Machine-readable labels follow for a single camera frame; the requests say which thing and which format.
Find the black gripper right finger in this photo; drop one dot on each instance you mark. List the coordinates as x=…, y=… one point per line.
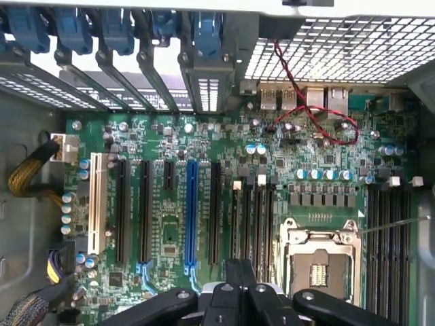
x=261, y=305

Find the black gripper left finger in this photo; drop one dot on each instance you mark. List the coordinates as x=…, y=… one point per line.
x=231, y=305

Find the silver CPU socket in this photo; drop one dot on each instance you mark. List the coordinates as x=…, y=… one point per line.
x=319, y=265

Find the black long expansion slot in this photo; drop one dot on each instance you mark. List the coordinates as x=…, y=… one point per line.
x=122, y=210
x=214, y=210
x=145, y=210

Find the blue expansion slot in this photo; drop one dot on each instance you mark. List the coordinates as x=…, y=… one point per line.
x=192, y=210

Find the black short expansion slot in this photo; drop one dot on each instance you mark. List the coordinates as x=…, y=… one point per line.
x=169, y=175

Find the white PCI expansion slot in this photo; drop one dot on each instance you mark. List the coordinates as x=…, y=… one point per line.
x=96, y=203

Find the green motherboard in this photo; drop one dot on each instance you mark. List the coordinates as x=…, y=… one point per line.
x=176, y=136

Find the silver USB port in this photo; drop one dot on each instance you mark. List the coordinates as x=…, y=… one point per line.
x=289, y=99
x=268, y=99

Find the silver rear port block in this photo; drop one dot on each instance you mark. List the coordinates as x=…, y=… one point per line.
x=314, y=98

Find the silver ethernet port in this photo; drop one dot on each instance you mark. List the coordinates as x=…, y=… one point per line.
x=337, y=102

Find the small grey rear port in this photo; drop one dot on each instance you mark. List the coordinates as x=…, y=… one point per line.
x=247, y=88

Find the vented metal slot cover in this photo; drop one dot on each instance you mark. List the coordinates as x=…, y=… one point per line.
x=208, y=88
x=40, y=90

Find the grey metal PC case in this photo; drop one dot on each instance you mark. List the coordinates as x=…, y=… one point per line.
x=23, y=210

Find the white power connector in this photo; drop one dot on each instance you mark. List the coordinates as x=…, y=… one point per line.
x=64, y=147

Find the blue slot retention clip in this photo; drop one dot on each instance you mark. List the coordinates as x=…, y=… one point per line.
x=164, y=27
x=117, y=32
x=29, y=29
x=206, y=35
x=73, y=30

